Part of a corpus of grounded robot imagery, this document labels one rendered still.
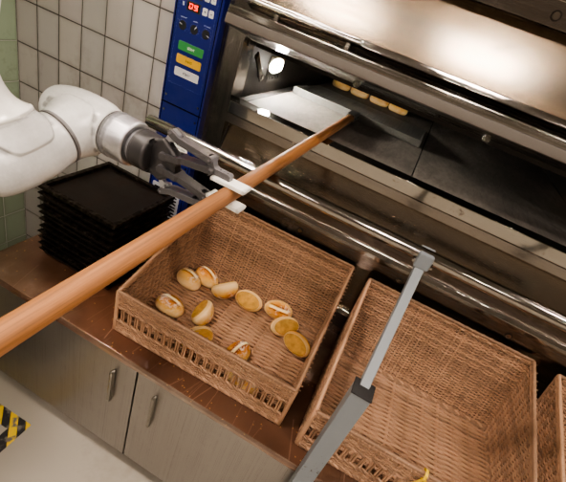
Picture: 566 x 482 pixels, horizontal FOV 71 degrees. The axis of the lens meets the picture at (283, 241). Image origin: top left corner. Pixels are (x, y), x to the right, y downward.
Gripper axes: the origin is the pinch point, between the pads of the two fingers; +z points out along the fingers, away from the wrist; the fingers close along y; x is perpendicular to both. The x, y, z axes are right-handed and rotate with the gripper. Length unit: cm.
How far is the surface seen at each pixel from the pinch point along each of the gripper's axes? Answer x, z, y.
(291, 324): -39, 17, 55
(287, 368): -26, 23, 61
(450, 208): -57, 42, 3
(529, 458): -26, 87, 44
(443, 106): -42, 27, -22
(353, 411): 3.5, 38.6, 28.8
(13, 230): -50, -122, 100
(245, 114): -56, -26, 4
